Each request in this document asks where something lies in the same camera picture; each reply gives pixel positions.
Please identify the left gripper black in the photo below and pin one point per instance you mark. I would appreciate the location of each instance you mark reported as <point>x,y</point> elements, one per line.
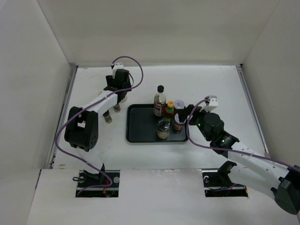
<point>110,79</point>

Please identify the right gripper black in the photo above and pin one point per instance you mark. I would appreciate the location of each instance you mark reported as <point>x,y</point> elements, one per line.
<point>196,113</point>

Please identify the sauce jar white lid front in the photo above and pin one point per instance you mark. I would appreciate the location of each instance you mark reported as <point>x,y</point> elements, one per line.
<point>178,126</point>

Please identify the sauce jar white lid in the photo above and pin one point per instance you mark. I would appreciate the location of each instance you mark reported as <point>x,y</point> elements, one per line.
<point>179,104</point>
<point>178,126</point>

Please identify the chili sauce bottle green label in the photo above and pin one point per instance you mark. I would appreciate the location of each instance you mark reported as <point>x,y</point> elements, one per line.
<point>169,111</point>

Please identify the large grinder black top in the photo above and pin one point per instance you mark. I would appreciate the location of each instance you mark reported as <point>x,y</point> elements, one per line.
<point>124,99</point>

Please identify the clear shaker black flip lid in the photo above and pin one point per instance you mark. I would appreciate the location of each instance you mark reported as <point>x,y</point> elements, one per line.
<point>163,128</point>

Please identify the soy sauce bottle red label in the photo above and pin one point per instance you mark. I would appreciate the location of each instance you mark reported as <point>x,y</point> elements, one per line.
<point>159,101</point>

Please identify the small spice jar black lid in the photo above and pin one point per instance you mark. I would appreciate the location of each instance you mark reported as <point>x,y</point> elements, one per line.
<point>117,108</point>

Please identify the small spice jar front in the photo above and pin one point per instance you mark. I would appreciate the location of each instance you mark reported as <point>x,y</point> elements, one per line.
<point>107,117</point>

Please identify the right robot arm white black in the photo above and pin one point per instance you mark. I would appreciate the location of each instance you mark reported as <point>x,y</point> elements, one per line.
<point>277,180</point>

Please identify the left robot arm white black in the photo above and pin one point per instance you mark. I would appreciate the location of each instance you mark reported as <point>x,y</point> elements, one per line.
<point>82,131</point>

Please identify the black rectangular tray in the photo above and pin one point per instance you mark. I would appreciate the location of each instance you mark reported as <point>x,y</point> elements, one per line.
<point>142,126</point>

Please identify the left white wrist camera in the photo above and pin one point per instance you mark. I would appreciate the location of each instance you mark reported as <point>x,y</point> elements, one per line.
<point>115,66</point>

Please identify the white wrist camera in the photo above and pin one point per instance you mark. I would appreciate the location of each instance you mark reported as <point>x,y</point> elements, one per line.
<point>211,103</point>
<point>115,66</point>

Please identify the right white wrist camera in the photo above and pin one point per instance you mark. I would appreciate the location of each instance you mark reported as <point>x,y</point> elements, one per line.
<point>211,103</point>

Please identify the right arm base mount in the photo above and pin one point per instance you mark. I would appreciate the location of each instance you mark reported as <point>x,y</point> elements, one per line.
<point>217,183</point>

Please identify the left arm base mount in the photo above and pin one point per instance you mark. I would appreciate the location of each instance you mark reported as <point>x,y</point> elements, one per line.
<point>97,185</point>

